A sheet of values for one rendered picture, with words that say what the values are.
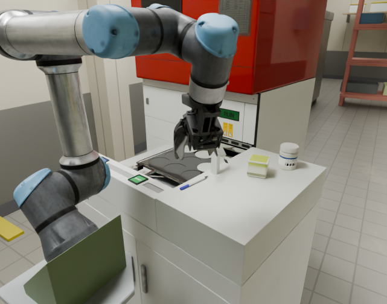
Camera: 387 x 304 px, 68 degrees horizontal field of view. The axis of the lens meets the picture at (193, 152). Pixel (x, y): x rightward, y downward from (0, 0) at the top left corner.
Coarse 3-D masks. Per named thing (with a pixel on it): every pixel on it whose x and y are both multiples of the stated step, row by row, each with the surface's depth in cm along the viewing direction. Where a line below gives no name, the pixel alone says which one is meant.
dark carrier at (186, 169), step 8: (168, 152) 150; (192, 152) 150; (144, 160) 140; (152, 160) 140; (160, 160) 140; (168, 160) 140; (176, 160) 140; (184, 160) 140; (192, 160) 140; (200, 160) 140; (208, 160) 140; (160, 168) 132; (168, 168) 132; (176, 168) 132; (184, 168) 132; (192, 168) 132; (176, 176) 125; (184, 176) 125; (192, 176) 125
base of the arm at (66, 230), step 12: (60, 216) 76; (72, 216) 78; (84, 216) 81; (36, 228) 75; (48, 228) 74; (60, 228) 74; (72, 228) 75; (84, 228) 76; (96, 228) 80; (48, 240) 74; (60, 240) 73; (72, 240) 73; (48, 252) 73; (60, 252) 72
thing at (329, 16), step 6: (330, 12) 562; (330, 18) 575; (324, 24) 549; (330, 24) 601; (324, 30) 561; (324, 36) 573; (324, 42) 586; (324, 48) 600; (324, 54) 614; (318, 60) 573; (324, 60) 629; (318, 66) 586; (318, 72) 599; (318, 78) 613; (318, 84) 628; (318, 90) 644; (318, 96) 658; (312, 102) 631
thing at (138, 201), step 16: (112, 160) 126; (112, 176) 112; (128, 176) 113; (144, 176) 112; (112, 192) 116; (128, 192) 107; (144, 192) 101; (160, 192) 101; (128, 208) 111; (144, 208) 103; (144, 224) 106
